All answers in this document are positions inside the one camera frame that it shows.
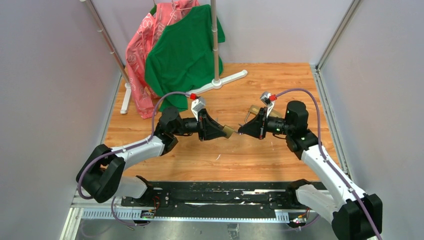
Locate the brass padlock with steel shackle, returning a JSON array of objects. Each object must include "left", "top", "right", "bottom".
[{"left": 244, "top": 105, "right": 267, "bottom": 124}]

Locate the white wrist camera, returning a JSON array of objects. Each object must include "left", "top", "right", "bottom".
[
  {"left": 259, "top": 91, "right": 277, "bottom": 117},
  {"left": 191, "top": 96, "right": 206, "bottom": 121}
]

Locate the pink patterned garment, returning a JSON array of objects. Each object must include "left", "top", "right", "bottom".
[{"left": 125, "top": 0, "right": 200, "bottom": 119}]

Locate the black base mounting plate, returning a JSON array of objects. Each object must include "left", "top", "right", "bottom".
[{"left": 115, "top": 181, "right": 316, "bottom": 225}]

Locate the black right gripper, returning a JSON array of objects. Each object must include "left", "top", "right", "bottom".
[{"left": 238, "top": 107, "right": 293, "bottom": 141}]

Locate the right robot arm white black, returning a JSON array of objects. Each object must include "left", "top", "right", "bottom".
[{"left": 238, "top": 100, "right": 383, "bottom": 240}]

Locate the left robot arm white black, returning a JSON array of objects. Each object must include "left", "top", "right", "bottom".
[{"left": 76, "top": 106, "right": 232, "bottom": 207}]

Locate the green t-shirt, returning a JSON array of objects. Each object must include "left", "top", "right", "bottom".
[{"left": 144, "top": 4, "right": 215, "bottom": 112}]

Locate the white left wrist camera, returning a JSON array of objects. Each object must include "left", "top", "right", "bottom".
[{"left": 191, "top": 96, "right": 206, "bottom": 121}]

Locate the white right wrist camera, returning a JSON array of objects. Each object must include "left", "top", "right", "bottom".
[{"left": 259, "top": 91, "right": 277, "bottom": 117}]

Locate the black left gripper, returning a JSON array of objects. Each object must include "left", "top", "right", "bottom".
[{"left": 172, "top": 109, "right": 227, "bottom": 142}]

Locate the white clothes rack stand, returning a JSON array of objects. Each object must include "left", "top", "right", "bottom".
[{"left": 82, "top": 0, "right": 248, "bottom": 115}]

